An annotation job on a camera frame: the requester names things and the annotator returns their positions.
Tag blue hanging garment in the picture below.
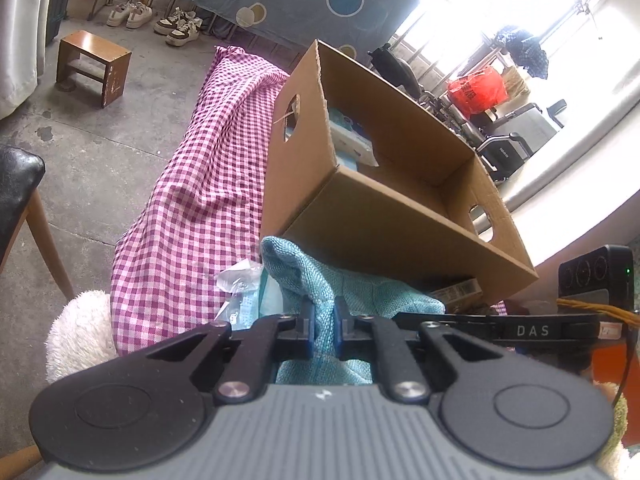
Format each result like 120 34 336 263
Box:
495 25 550 80

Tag brown and white sneaker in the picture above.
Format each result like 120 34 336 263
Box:
153 7 188 36

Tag yellow braided cord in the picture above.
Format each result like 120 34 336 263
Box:
555 297 640 327

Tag small printed carton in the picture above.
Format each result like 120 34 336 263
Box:
425 277 483 311

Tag black padded seat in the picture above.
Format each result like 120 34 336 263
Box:
369 44 426 101

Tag white fluffy cushion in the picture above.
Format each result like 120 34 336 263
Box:
45 289 121 386

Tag black wheelchair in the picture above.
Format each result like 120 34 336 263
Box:
425 95 568 181

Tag clear packet of face masks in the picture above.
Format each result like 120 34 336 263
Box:
214 259 286 331

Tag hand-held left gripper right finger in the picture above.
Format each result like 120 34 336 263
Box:
333 296 506 406

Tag pink checkered cloth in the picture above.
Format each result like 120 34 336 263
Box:
110 45 291 356

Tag brown cardboard box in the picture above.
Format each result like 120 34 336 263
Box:
259 39 540 302

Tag small wooden stool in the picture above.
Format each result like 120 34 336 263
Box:
55 30 133 109

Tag black-white sneakers pair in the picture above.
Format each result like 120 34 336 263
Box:
166 14 203 47

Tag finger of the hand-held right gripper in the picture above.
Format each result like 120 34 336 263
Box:
392 312 497 342

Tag wooden chair with black seat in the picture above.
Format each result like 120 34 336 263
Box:
0 145 76 306

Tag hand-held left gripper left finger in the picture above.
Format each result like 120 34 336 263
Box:
144 296 317 407

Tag teal knitted cloth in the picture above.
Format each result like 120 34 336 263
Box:
260 236 447 386

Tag white wet wipe pack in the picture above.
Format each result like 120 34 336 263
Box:
327 107 373 151

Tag white curtain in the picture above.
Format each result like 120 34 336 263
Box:
0 0 66 121

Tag red plastic bag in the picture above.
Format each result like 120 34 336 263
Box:
446 67 508 117

